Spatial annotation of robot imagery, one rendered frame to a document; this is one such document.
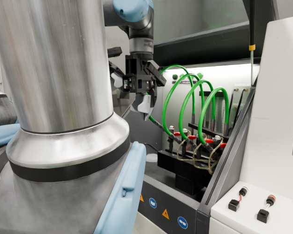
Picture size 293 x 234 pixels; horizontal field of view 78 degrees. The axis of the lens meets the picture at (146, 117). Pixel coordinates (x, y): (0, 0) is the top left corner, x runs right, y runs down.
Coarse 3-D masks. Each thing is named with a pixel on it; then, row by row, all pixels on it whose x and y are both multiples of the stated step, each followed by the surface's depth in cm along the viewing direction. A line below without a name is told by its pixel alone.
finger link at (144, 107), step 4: (144, 96) 56; (148, 96) 57; (144, 100) 57; (148, 100) 58; (140, 104) 56; (144, 104) 57; (148, 104) 58; (140, 108) 56; (144, 108) 57; (148, 108) 58; (152, 108) 58; (144, 112) 58; (148, 112) 59; (148, 116) 59; (144, 120) 61
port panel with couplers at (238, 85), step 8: (240, 80) 91; (248, 80) 88; (232, 88) 94; (240, 88) 91; (248, 88) 88; (232, 104) 95; (240, 104) 92; (232, 112) 96; (232, 120) 96; (232, 128) 94
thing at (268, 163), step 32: (288, 32) 61; (288, 64) 60; (256, 96) 65; (288, 96) 59; (256, 128) 64; (288, 128) 58; (256, 160) 63; (288, 160) 57; (288, 192) 56; (224, 224) 49
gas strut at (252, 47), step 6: (252, 0) 59; (252, 6) 60; (252, 12) 60; (252, 18) 61; (252, 24) 62; (252, 30) 63; (252, 36) 64; (252, 42) 65; (252, 48) 66; (252, 54) 68; (252, 60) 69; (252, 66) 70; (252, 72) 71; (252, 78) 72; (252, 84) 74
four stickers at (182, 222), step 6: (150, 198) 70; (150, 204) 70; (156, 204) 67; (162, 210) 65; (168, 210) 63; (168, 216) 64; (180, 216) 59; (180, 222) 60; (186, 222) 58; (186, 228) 58
